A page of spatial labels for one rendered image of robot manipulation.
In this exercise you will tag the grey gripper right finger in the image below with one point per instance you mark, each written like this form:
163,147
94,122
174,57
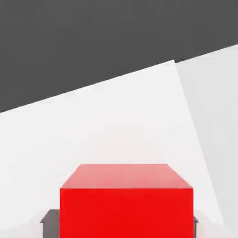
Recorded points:
195,229

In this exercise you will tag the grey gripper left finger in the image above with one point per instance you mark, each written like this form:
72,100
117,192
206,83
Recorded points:
51,223

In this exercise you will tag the small red cube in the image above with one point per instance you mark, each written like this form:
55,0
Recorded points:
126,208

